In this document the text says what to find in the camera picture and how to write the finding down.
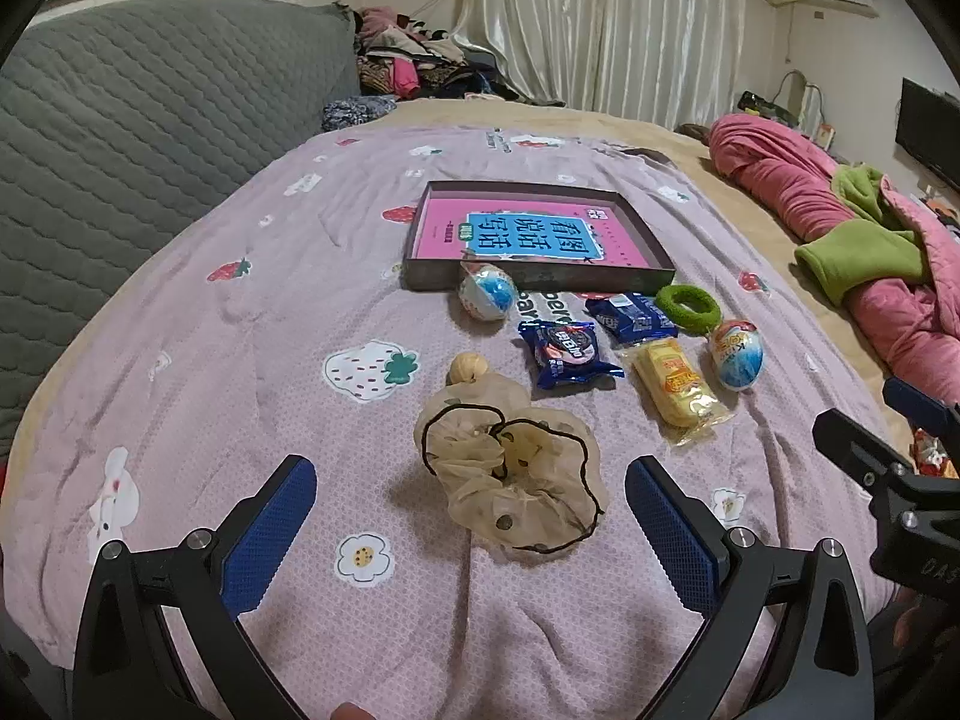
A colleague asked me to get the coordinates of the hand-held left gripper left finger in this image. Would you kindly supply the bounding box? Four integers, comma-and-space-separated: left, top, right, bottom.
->
71, 454, 317, 720

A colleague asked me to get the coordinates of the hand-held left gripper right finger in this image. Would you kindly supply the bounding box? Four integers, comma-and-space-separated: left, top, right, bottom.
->
625, 454, 875, 720

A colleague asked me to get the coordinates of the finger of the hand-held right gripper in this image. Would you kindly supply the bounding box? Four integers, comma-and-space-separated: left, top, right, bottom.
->
812, 408, 923, 500
882, 376, 960, 436

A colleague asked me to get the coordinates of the blue white toy egg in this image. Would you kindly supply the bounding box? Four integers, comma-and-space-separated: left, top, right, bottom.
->
459, 261, 518, 322
706, 319, 767, 391

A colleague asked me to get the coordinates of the yellow snack packet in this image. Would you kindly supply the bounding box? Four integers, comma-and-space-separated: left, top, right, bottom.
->
626, 337, 732, 449

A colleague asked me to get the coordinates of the beige sheer scrunchie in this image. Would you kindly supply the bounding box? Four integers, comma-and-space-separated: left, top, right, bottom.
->
414, 375, 610, 560

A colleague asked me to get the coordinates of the dark blue cookie packet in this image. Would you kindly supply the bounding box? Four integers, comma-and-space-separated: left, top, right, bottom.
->
517, 319, 625, 391

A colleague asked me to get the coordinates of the green fuzzy hair tie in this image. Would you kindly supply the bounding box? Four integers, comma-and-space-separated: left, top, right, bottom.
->
655, 283, 719, 335

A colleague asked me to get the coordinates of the blue biscuit packet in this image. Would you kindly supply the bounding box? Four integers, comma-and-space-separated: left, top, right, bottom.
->
585, 292, 680, 350

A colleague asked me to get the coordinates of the pink tray box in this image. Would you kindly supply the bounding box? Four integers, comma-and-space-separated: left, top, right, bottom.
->
401, 180, 677, 293

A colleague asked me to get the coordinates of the person's right hand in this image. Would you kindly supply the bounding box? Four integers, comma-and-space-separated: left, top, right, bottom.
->
889, 591, 960, 653

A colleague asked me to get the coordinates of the red white packet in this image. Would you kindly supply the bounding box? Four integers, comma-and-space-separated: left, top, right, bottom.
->
910, 427, 955, 479

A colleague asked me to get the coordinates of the purple printed blanket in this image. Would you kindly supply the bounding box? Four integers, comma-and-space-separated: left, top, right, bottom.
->
11, 124, 901, 720

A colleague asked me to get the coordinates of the small tan walnut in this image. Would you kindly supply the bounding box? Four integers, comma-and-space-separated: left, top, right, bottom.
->
448, 351, 490, 387

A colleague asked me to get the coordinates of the pink quilt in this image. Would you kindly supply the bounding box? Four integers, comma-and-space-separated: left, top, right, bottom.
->
709, 112, 960, 428

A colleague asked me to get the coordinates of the black television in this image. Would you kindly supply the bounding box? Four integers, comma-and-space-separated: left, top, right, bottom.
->
895, 77, 960, 192

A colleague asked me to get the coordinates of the cluttered dresser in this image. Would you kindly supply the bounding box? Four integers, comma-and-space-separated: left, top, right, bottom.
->
739, 90, 837, 147

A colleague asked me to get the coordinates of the grey quilted cover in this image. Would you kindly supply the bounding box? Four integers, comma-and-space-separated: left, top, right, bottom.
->
0, 0, 361, 458

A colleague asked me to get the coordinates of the blue patterned cloth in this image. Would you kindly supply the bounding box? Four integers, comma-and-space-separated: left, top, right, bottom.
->
322, 94, 398, 132

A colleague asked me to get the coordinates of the white curtain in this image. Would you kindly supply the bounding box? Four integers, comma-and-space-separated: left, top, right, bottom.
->
454, 0, 751, 121

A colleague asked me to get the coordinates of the pile of clothes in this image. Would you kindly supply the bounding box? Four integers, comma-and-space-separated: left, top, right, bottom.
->
352, 6, 526, 102

